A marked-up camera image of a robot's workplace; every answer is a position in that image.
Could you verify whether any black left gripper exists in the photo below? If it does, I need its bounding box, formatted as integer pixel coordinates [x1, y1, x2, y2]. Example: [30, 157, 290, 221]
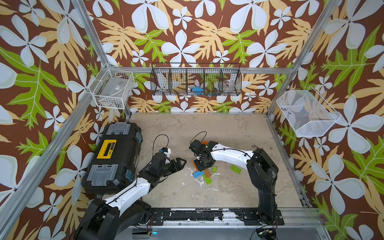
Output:
[158, 157, 186, 178]

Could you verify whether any tan brick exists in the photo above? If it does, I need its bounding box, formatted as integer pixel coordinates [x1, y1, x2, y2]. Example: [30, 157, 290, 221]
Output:
[204, 169, 212, 178]

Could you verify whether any blue brick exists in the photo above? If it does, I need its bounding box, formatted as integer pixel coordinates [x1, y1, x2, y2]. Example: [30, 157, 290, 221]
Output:
[193, 171, 204, 179]

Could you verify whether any lime brick front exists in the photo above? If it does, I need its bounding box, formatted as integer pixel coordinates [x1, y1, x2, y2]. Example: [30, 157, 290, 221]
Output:
[203, 175, 212, 185]

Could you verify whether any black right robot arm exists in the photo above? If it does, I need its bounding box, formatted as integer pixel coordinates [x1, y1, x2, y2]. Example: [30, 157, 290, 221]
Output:
[189, 140, 279, 224]

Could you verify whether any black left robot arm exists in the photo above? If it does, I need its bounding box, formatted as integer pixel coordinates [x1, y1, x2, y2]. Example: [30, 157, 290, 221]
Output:
[71, 149, 187, 240]

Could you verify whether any black yellow toolbox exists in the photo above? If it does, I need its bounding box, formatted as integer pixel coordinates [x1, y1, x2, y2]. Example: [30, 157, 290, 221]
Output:
[82, 122, 143, 195]

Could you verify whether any white mesh basket right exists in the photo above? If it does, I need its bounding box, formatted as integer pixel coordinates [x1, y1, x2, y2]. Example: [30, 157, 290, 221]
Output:
[277, 87, 341, 138]

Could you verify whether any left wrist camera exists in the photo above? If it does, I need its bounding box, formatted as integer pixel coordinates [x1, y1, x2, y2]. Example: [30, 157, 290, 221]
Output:
[159, 147, 171, 159]

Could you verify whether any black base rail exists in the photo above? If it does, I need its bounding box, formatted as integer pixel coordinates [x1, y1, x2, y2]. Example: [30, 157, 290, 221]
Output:
[138, 208, 285, 226]

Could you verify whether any black wire basket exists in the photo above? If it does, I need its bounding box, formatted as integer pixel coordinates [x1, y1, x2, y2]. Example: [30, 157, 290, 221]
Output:
[149, 63, 243, 97]

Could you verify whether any white wire basket left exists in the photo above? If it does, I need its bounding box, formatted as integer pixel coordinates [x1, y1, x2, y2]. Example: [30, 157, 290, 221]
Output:
[90, 68, 135, 110]

